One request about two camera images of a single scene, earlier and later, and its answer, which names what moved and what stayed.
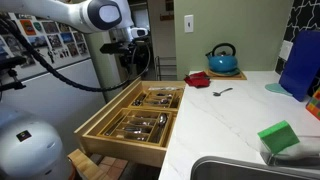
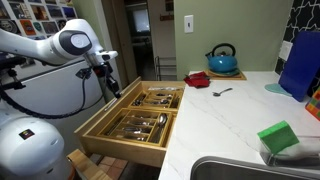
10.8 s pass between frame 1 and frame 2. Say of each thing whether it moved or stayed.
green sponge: stayed
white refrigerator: stayed
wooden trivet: stayed
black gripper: moved
